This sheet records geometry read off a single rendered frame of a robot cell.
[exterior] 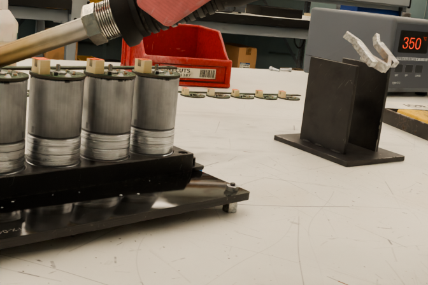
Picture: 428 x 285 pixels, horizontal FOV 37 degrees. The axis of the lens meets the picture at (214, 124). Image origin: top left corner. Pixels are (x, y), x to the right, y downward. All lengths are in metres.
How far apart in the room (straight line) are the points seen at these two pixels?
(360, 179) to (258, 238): 0.14
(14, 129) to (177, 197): 0.08
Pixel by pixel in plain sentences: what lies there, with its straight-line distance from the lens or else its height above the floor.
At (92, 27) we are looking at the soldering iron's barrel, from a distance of 0.24.
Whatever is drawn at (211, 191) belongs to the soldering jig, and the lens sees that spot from 0.32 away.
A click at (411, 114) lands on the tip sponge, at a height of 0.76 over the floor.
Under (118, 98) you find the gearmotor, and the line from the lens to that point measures 0.31.
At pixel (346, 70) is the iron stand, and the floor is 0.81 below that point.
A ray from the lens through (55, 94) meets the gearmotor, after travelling 0.29.
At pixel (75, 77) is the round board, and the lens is 0.29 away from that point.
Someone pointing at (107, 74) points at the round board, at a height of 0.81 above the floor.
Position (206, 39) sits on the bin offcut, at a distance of 0.79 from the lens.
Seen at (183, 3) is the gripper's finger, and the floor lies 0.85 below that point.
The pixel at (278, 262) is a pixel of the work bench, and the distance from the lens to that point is 0.27.
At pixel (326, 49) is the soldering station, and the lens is 0.87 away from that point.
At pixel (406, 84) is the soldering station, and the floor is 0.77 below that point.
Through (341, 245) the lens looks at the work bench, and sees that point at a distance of 0.30.
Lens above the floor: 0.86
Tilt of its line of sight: 12 degrees down
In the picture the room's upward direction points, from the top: 6 degrees clockwise
